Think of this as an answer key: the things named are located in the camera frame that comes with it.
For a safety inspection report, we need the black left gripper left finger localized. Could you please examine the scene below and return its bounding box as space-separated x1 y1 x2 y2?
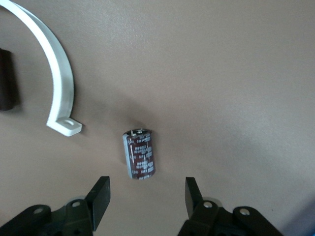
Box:
0 176 111 236

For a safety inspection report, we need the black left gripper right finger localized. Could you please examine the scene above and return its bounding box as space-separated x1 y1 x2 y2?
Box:
177 177 284 236

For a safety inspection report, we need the small printed electrolytic capacitor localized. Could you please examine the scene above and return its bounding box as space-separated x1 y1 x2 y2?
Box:
122 128 157 181

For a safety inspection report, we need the dark brown connector block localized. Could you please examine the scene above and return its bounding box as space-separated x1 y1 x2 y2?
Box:
0 48 20 112

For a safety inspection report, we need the white half-round pipe clamp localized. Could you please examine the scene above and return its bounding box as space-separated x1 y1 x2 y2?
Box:
0 0 83 137

